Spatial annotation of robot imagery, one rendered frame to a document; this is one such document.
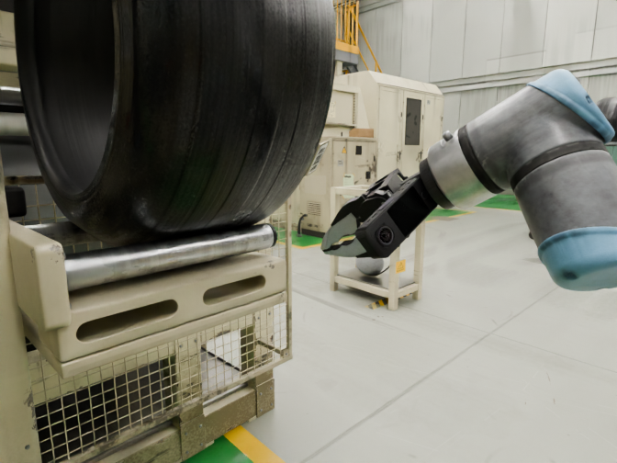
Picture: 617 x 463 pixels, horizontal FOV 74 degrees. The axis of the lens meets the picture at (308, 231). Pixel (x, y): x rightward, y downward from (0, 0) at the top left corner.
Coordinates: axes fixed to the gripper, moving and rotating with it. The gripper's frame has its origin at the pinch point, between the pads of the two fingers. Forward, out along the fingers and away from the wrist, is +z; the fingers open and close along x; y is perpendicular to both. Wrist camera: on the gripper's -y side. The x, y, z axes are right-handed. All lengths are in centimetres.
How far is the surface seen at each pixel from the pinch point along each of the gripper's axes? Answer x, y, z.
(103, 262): 18.7, -20.3, 13.1
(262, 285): 0.5, -1.6, 14.5
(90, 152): 41, 8, 39
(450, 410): -107, 71, 58
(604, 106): -153, 487, -36
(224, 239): 10.7, -3.9, 11.5
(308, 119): 16.6, 4.1, -8.8
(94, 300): 15.7, -23.4, 15.3
